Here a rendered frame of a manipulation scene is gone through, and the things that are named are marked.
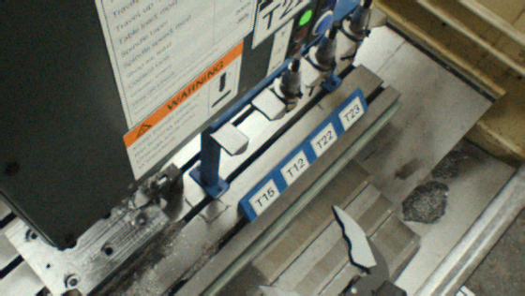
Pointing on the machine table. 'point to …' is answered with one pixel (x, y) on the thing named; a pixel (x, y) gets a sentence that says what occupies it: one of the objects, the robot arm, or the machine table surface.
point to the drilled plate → (93, 282)
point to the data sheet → (167, 44)
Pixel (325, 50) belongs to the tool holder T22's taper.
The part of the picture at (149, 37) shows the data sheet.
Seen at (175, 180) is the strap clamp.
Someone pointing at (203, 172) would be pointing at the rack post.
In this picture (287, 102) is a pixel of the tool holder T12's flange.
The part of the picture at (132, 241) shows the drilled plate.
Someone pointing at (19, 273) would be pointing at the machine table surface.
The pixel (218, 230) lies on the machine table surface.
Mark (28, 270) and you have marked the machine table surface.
